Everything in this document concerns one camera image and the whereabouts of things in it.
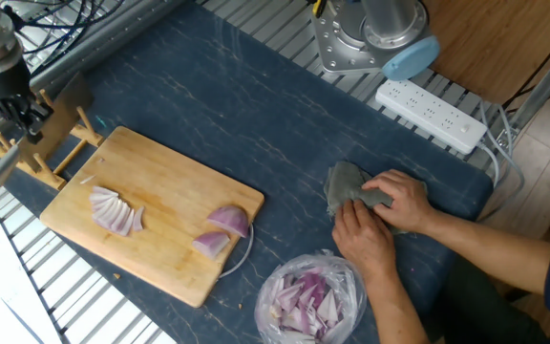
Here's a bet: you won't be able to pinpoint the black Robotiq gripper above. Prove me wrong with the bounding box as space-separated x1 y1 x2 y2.
0 59 54 145

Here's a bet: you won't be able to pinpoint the dark green trousers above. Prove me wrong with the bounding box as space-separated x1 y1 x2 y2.
422 255 550 344

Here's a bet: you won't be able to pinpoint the brown wooden panel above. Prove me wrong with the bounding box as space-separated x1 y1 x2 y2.
422 0 550 106

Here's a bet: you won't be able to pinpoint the person left forearm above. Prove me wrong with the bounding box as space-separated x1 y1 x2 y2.
363 271 432 344

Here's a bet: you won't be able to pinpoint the white power strip cord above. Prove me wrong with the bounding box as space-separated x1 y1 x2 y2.
475 99 527 226

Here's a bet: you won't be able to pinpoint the dark blue marbled mat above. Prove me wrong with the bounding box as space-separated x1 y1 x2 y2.
0 2 496 344

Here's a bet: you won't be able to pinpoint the aluminium frame profile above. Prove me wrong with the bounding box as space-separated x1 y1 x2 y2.
508 42 550 130

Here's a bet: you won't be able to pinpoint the wooden cutting board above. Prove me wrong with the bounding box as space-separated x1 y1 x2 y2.
39 125 265 310

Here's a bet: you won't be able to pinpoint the white power strip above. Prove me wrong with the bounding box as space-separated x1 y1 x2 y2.
374 78 489 156

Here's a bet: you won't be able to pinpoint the plastic bag of chopped onion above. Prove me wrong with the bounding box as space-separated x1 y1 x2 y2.
254 248 368 344

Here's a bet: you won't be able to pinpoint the wooden peg knife rack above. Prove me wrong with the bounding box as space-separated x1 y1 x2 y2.
0 88 106 191

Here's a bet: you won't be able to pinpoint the grey board hanging loop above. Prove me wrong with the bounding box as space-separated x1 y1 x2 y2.
218 223 256 280

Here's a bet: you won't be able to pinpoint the steel cleaver knife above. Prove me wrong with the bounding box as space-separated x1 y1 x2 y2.
0 71 95 211

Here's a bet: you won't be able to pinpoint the person right forearm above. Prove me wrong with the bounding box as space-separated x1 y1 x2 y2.
425 209 550 295

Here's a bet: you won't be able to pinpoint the grey green cloth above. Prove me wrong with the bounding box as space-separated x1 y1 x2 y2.
323 161 428 235

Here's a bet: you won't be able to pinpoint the person right hand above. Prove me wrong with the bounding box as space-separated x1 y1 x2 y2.
361 168 436 235

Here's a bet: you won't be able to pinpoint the person left hand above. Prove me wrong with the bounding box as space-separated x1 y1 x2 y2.
330 199 397 281

